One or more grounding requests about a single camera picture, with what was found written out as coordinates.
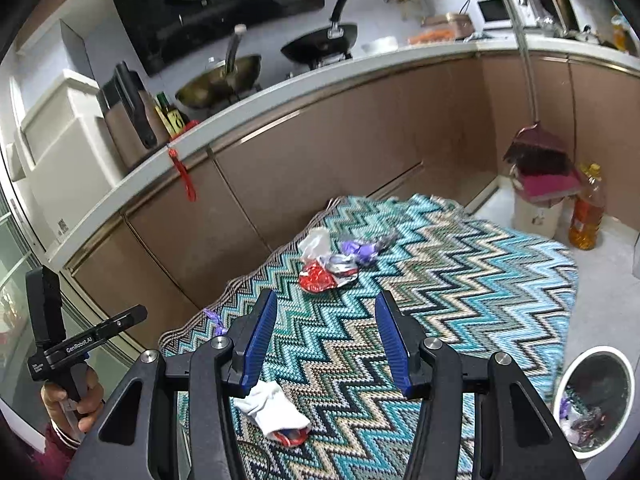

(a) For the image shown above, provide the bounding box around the white microwave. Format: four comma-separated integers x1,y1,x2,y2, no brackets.
467,0,526,30

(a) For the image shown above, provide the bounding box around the dark red snack packet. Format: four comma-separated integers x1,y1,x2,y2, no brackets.
570,407,603,441

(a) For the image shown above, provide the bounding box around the kitchen counter with brown cabinets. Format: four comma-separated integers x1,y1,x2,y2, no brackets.
50,35,640,351

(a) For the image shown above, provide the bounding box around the cooking oil bottle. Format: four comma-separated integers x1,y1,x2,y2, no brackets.
569,162,605,251

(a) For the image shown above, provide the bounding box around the dark red dustpan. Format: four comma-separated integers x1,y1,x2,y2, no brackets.
517,162,583,206

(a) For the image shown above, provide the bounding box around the white plastic scrap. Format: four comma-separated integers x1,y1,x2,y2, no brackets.
299,227,333,261

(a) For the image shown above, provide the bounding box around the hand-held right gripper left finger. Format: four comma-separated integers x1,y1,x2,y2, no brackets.
72,289,278,480

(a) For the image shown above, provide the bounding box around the brown knife block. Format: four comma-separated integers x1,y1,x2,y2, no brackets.
97,62,171,168

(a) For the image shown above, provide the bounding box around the white bowl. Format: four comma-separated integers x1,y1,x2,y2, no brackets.
361,36,398,55

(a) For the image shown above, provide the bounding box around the brass wok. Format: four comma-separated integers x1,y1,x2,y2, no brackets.
175,24,263,111

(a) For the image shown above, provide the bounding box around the dark green bottle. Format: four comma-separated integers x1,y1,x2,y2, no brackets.
155,91,183,137

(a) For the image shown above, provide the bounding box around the red tassel ornament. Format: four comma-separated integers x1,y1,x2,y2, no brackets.
167,142,198,203

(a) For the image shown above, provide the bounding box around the person's left forearm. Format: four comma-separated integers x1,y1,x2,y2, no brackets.
30,422,85,480

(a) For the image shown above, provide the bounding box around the maroon broom and dustpan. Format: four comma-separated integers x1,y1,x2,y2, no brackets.
500,0,568,172

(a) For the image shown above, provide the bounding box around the beige rice cooker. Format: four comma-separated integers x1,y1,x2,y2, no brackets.
422,11,473,41

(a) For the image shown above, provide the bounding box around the white round trash bin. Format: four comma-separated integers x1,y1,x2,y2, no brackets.
552,346,633,461

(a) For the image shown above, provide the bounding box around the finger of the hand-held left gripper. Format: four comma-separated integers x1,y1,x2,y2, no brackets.
97,309,149,341

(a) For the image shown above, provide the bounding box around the person's left hand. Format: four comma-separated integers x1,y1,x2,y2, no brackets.
40,366,106,443

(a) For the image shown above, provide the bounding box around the red blue wrapper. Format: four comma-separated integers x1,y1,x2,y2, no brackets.
272,427,310,447

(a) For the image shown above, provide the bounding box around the zigzag knit blanket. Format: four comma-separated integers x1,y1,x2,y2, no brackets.
160,194,583,480

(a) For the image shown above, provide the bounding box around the tray of orange food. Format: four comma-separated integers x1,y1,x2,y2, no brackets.
407,27,456,45

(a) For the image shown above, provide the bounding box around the small yellow bottle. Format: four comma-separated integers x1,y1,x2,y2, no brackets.
611,14,631,53

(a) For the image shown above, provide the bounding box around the silver foil wrapper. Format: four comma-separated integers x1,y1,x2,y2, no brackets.
320,252,360,288

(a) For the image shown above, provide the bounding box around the red foil wrapper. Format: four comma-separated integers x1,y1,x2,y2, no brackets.
299,259,337,293

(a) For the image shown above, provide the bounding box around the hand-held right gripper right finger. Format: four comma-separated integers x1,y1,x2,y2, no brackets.
375,291,586,480

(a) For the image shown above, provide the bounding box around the black frying pan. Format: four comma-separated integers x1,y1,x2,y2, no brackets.
280,0,360,66

